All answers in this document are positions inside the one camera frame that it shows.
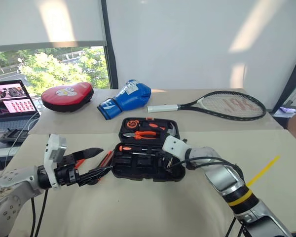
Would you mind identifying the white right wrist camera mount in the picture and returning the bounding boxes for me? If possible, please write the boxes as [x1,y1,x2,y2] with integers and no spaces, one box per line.
[161,136,192,159]

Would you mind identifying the orange handled long screwdriver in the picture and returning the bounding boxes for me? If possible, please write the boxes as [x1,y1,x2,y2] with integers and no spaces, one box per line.
[118,145,159,156]

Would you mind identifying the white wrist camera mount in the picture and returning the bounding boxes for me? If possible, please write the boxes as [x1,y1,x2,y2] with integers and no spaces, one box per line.
[161,136,192,159]
[43,133,68,191]

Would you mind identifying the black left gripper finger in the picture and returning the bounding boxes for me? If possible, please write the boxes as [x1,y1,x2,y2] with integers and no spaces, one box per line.
[78,165,113,187]
[73,147,105,161]

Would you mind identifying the black tennis racket white grip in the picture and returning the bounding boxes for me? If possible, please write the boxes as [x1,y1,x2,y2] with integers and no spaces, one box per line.
[147,90,267,122]

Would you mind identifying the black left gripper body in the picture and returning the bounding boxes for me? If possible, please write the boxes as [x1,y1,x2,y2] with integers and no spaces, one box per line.
[54,153,81,188]

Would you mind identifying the blue boxing glove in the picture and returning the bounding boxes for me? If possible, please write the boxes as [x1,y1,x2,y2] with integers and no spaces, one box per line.
[96,79,152,121]

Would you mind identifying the black plastic tool case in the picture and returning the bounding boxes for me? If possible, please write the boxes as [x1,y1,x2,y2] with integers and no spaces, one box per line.
[111,117,187,183]

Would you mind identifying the red punch pad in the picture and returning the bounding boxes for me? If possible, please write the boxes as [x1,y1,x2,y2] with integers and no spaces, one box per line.
[40,81,95,113]

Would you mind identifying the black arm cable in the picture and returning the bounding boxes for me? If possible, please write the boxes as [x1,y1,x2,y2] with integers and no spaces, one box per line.
[29,189,49,237]
[171,148,245,185]

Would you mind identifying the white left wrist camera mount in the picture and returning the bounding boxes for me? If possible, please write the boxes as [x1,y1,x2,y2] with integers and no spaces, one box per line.
[43,133,68,191]

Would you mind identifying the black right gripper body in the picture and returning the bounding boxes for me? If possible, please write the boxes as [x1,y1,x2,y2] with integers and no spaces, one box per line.
[157,151,182,174]

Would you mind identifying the orange handled pliers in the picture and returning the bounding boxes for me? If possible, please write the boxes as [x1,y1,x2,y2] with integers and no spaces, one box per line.
[122,130,160,141]

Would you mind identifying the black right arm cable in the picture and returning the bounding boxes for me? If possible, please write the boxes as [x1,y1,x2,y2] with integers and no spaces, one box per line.
[171,148,245,185]

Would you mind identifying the dark slanted frame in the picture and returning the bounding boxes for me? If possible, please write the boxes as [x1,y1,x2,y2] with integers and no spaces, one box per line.
[272,49,296,114]

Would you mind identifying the black window frame post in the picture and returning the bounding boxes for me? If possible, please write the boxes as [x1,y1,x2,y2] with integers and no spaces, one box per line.
[100,0,119,90]

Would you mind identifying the yellow tape strip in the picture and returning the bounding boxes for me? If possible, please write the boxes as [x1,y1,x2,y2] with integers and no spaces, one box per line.
[246,155,282,186]

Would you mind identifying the white roller blind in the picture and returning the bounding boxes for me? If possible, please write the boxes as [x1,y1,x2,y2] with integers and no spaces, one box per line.
[0,0,107,53]

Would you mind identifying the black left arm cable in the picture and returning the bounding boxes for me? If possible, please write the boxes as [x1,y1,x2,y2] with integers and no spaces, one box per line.
[29,189,49,237]

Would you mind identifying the black handheld controller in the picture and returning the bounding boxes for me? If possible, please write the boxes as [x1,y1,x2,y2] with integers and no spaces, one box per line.
[0,128,30,144]

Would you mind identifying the open laptop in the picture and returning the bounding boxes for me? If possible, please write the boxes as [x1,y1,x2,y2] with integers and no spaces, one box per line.
[0,79,41,135]

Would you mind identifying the steel claw hammer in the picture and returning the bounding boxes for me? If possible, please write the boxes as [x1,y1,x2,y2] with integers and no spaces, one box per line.
[165,121,180,137]

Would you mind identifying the orange black screwdriver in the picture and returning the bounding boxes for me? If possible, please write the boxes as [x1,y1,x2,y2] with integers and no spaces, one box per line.
[98,149,114,171]

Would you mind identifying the orange utility knife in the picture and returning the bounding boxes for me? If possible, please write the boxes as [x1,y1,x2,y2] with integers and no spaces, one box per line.
[147,122,166,131]

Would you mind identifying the white cable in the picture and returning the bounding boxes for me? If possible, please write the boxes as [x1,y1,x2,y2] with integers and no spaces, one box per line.
[4,111,41,169]

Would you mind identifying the purple white cloth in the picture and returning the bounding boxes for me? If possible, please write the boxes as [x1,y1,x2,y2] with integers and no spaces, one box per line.
[279,106,296,115]

